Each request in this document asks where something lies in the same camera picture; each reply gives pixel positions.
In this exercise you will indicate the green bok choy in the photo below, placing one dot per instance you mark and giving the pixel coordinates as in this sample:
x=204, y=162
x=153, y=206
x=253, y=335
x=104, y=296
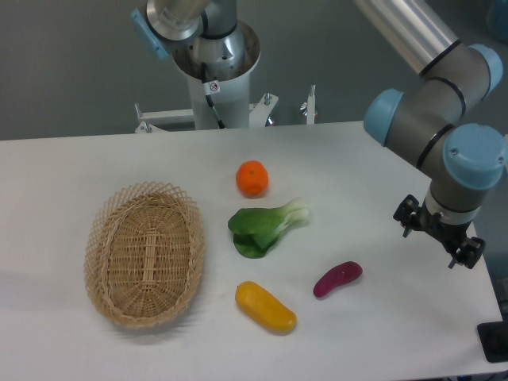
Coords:
x=256, y=230

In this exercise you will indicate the oval wicker basket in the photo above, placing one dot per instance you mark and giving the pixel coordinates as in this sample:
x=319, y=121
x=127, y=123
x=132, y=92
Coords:
x=145, y=255

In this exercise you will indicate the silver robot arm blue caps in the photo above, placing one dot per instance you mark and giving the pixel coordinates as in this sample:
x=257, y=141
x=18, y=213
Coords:
x=425, y=128

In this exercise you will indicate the white metal frame bracket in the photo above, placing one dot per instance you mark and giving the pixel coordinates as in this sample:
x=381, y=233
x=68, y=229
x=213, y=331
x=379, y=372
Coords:
x=213, y=108

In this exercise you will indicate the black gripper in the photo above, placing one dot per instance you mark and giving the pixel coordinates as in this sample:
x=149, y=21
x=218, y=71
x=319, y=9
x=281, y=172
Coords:
x=412, y=217

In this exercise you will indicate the yellow mango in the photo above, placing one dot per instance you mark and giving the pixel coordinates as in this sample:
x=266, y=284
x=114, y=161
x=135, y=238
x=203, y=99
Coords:
x=264, y=308

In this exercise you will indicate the purple sweet potato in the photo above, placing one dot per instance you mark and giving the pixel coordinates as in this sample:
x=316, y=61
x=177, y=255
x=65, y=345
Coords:
x=337, y=276

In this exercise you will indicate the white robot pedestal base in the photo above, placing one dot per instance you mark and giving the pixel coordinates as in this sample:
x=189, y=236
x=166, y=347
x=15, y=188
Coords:
x=205, y=39

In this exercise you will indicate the orange tangerine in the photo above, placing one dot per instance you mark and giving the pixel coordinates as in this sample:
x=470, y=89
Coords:
x=252, y=178

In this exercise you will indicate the black device at table edge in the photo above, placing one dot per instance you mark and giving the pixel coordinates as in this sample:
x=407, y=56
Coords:
x=493, y=338

